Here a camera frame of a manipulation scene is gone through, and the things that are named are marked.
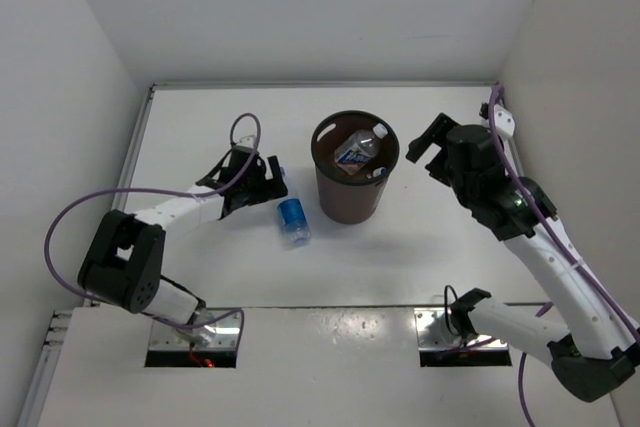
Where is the brown plastic waste bin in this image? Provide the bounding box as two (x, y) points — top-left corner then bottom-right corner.
(310, 110), (400, 224)

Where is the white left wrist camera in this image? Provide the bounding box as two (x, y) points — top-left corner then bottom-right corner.
(236, 134), (257, 150)

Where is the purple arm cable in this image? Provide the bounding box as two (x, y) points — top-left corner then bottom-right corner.
(43, 112), (246, 332)
(434, 84), (640, 427)

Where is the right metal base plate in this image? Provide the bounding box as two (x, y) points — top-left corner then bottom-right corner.
(413, 306), (508, 354)

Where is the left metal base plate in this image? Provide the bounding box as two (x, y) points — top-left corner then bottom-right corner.
(148, 309), (244, 353)

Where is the clear plastic bottle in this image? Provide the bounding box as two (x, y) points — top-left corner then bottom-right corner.
(369, 167), (388, 178)

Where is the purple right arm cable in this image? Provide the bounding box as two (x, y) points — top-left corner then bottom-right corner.
(434, 84), (640, 427)

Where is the blue label water bottle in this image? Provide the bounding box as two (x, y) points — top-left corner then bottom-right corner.
(277, 167), (311, 249)

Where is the orange label clear bottle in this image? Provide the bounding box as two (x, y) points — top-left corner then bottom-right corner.
(333, 123), (388, 175)

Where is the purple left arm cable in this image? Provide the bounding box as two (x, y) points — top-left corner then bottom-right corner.
(43, 112), (246, 332)

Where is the metal base plate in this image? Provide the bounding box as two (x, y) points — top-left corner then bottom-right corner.
(413, 306), (508, 354)
(148, 309), (244, 353)

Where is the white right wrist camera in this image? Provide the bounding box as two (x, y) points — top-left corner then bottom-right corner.
(479, 103), (516, 141)

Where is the metal table edge rail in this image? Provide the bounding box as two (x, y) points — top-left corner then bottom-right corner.
(149, 80), (493, 92)

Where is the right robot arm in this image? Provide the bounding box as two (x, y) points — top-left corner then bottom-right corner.
(406, 114), (639, 403)

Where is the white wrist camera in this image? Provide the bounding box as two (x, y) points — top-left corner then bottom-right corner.
(479, 103), (516, 141)
(236, 134), (257, 150)

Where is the black cable at base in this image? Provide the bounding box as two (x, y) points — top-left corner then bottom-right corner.
(443, 284), (464, 336)

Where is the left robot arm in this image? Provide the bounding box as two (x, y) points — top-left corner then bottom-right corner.
(77, 144), (288, 330)

